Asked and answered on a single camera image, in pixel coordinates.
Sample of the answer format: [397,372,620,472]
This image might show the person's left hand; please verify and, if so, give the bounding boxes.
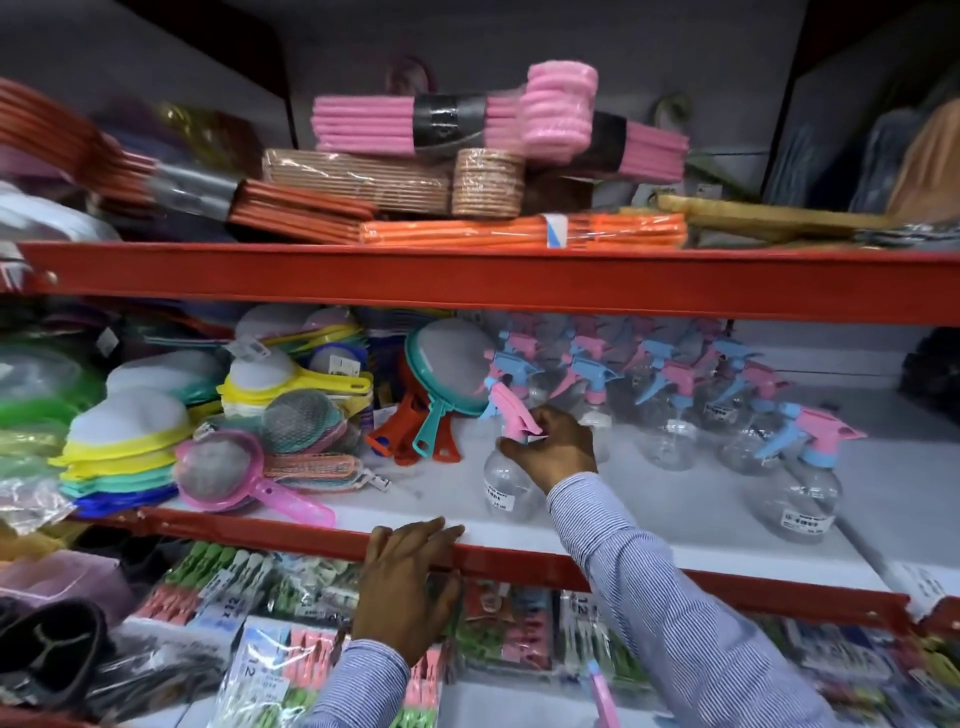
[351,517,466,669]

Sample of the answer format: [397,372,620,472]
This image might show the person's right hand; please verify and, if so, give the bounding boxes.
[497,405,599,496]

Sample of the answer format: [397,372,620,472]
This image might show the pink trigger clear spray bottle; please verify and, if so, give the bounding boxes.
[480,377,549,523]

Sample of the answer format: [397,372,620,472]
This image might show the person's left forearm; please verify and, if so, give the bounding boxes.
[303,639,411,728]

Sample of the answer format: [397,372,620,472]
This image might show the person's right forearm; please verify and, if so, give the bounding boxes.
[546,472,841,728]

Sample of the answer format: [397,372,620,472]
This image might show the teal rimmed mesh strainer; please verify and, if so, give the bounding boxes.
[405,318,500,459]

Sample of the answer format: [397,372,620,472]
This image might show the red plastic strainers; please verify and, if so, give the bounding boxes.
[366,390,463,467]

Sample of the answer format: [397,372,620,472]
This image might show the pile of clothespin packets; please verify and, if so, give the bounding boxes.
[127,540,960,728]

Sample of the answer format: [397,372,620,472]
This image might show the group of clear spray bottles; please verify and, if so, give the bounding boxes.
[487,315,868,546]

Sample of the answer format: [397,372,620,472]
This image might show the red metal shelving rack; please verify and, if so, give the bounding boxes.
[0,240,960,635]

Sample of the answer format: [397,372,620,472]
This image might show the pink blue plastic tool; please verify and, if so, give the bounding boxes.
[585,660,621,728]

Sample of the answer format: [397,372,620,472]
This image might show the small mesh strainers bundle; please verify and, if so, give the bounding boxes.
[261,390,363,456]

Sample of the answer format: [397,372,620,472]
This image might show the bundle of orange plastic hangers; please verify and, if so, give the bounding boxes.
[360,212,689,251]

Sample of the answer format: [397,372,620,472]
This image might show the pink rimmed mesh strainer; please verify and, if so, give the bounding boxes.
[174,429,337,529]

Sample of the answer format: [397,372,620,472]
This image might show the stack of yellow white strainers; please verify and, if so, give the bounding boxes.
[217,347,375,421]

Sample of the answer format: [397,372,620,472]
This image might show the bundle of beige padded hangers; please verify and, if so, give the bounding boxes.
[262,147,527,219]

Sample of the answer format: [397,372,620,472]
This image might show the bundle of yellow straw hangers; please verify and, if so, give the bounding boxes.
[656,192,895,243]

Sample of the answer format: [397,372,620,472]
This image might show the bundle of pink padded hangers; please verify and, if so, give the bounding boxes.
[311,61,690,183]

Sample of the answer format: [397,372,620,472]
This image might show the stack of yellow green strainers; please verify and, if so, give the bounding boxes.
[48,386,198,520]

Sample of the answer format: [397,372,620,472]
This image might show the pink plastic box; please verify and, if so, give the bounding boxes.
[0,551,136,625]

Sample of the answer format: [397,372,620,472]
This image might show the black plastic divided tray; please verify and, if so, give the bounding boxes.
[0,596,111,715]

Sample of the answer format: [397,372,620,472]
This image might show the dark bundle of goods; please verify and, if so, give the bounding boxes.
[900,330,960,426]

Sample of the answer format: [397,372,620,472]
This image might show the white shelf price label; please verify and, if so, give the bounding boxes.
[885,562,960,618]

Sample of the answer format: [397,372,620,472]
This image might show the pile of green plastic-wrapped goods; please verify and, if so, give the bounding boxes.
[0,330,108,535]

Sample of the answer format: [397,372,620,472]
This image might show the stack of packaged cloth items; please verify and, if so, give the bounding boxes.
[772,75,960,226]

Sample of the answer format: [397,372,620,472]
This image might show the white plastic-wrapped goods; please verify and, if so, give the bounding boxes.
[0,180,121,243]

